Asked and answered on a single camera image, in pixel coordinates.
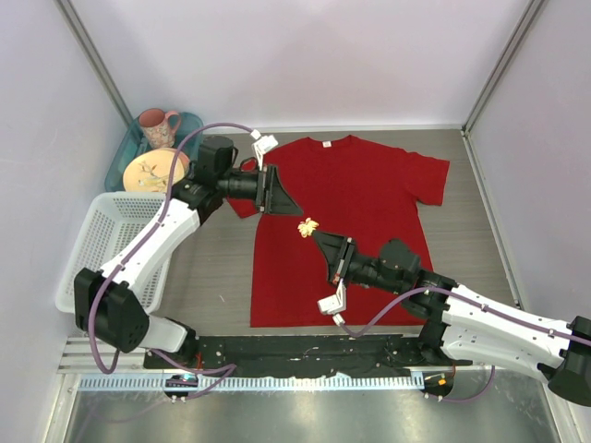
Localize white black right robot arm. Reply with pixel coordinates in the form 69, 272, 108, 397
311, 231, 590, 406

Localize right aluminium corner post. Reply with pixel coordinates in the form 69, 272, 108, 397
462, 0, 549, 138

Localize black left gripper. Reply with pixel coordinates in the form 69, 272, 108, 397
218, 163, 303, 216

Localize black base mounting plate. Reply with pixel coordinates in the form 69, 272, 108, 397
144, 334, 472, 378

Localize red t-shirt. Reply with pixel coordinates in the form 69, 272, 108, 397
250, 135, 450, 328

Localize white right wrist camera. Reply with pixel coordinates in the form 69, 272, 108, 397
317, 280, 346, 326

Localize red gold maple leaf brooch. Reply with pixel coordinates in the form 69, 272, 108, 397
297, 218, 320, 238

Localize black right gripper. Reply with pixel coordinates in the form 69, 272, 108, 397
311, 229, 404, 294

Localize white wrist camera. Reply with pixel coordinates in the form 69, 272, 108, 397
317, 280, 346, 326
250, 129, 279, 170

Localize left aluminium corner post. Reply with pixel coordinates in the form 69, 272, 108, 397
54, 0, 133, 126

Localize yellow floral plate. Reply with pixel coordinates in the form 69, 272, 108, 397
123, 148, 175, 193

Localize pink floral mug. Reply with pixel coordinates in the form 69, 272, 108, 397
139, 108, 182, 149

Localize aluminium corner post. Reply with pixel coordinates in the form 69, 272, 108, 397
462, 0, 549, 138
54, 0, 133, 126

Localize white slotted cable duct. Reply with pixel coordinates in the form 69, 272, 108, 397
78, 372, 424, 392

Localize white perforated plastic basket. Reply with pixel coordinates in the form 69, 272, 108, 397
54, 191, 164, 314

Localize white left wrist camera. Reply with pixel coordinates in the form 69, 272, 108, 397
250, 129, 279, 170

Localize aluminium extrusion rail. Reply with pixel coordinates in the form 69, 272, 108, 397
57, 337, 145, 374

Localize teal plastic tray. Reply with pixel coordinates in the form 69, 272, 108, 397
104, 112, 203, 192

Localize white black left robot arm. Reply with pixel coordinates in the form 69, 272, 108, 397
73, 133, 303, 368

